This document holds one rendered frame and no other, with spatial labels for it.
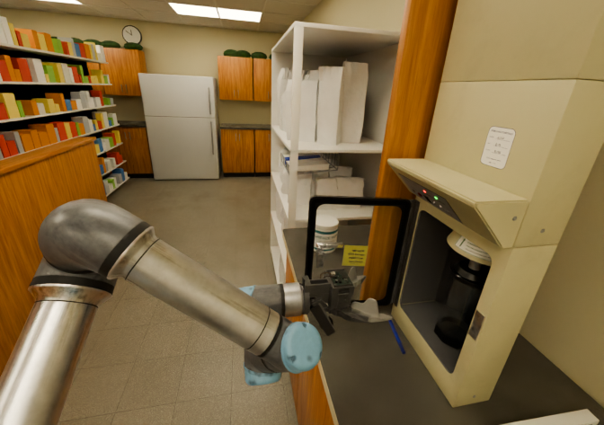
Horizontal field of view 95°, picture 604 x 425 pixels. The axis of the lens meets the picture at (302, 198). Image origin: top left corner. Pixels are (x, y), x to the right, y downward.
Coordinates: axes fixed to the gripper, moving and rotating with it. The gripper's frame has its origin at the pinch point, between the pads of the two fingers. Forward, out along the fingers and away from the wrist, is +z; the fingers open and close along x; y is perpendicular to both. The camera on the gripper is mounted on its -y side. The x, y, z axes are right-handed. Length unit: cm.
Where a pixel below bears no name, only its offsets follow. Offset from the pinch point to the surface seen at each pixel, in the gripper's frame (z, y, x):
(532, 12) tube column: 17, 63, -3
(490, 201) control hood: 9.3, 31.6, -13.7
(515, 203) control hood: 14.4, 31.2, -13.9
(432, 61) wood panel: 17, 57, 23
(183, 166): -140, -94, 473
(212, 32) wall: -82, 135, 542
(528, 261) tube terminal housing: 22.9, 18.5, -13.9
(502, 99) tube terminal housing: 18, 48, -2
